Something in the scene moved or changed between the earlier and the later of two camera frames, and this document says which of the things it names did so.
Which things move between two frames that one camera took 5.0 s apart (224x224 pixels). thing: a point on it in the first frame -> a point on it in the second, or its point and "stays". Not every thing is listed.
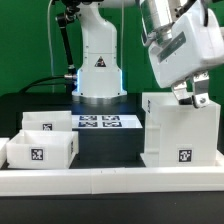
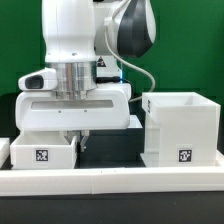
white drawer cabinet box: (179, 135) stays
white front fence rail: (64, 182) stays
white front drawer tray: (42, 149) stays
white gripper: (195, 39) -> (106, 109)
